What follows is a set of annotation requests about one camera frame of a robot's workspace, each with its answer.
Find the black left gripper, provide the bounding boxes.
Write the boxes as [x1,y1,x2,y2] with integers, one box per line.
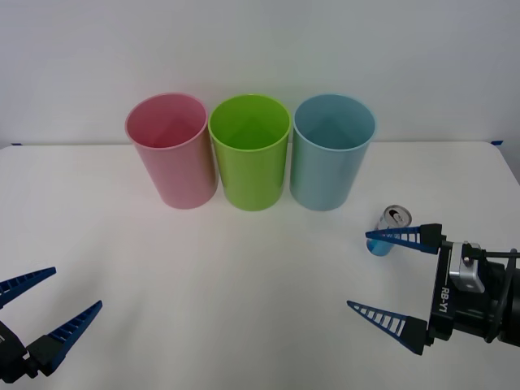
[0,266,104,385]

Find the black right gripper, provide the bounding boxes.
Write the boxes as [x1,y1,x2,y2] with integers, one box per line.
[346,222,509,357]

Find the white and blue drink can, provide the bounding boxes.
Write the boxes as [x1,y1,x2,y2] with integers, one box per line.
[365,205,413,258]

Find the pale blue plastic bin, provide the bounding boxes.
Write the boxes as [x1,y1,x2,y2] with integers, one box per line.
[288,93,377,212]

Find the green plastic bin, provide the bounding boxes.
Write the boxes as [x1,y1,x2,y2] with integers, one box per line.
[207,93,292,213]

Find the pink plastic bin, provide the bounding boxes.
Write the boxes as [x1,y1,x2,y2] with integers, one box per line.
[123,92,219,210]

